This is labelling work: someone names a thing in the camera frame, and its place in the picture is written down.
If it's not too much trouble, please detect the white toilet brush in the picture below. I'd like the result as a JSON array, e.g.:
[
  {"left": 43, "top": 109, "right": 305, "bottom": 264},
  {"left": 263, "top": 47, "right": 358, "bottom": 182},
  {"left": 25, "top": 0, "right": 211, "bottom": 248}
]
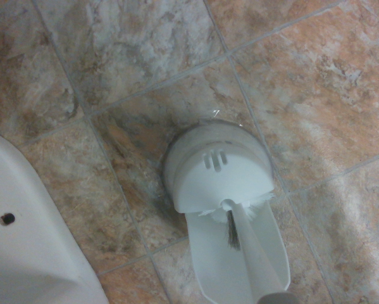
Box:
[{"left": 197, "top": 193, "right": 301, "bottom": 304}]

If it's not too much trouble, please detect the white toilet brush holder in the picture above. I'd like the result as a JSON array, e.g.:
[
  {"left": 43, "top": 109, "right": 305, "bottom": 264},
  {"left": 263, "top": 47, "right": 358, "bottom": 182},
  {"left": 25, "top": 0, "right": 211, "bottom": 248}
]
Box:
[{"left": 162, "top": 118, "right": 292, "bottom": 304}]

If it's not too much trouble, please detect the white toilet bowl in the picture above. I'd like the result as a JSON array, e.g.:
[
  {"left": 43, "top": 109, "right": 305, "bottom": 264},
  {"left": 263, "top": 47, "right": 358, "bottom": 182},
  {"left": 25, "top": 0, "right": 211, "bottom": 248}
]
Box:
[{"left": 0, "top": 128, "right": 106, "bottom": 304}]

